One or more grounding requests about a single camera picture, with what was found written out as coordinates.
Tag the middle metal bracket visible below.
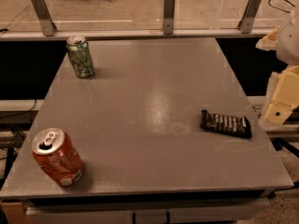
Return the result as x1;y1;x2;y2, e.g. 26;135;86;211
163;0;176;35

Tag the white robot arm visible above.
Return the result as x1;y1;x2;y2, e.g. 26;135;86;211
256;6;299;125

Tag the black cable left side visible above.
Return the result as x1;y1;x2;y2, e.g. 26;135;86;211
0;98;38;121

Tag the black snack bar wrapper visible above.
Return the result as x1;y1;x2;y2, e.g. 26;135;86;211
200;109;252;139

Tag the orange soda can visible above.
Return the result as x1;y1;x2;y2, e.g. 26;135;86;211
32;128;84;187

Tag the right metal bracket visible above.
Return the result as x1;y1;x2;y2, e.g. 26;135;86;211
237;0;262;34

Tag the metal bracket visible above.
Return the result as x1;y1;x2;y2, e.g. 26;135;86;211
237;0;262;34
163;0;176;35
31;0;57;36

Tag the left metal bracket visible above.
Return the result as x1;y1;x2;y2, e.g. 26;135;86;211
31;0;57;36

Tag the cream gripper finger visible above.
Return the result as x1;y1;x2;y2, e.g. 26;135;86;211
256;27;279;51
263;65;299;125

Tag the green soda can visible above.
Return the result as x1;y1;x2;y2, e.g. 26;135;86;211
66;36;94;78

